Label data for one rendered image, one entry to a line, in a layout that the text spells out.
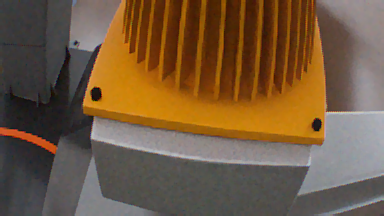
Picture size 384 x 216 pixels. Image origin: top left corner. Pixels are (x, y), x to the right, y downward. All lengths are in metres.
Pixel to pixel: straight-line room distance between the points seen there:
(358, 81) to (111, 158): 2.72
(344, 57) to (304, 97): 2.73
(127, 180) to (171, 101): 0.11
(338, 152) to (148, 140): 0.41
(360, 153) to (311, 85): 0.31
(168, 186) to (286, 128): 0.14
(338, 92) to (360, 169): 2.24
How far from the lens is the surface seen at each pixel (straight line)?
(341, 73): 3.40
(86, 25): 3.47
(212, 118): 0.76
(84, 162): 1.85
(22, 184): 2.82
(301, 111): 0.78
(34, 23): 2.73
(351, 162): 1.06
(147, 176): 0.79
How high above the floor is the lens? 2.34
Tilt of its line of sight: 50 degrees down
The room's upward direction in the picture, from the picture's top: 5 degrees clockwise
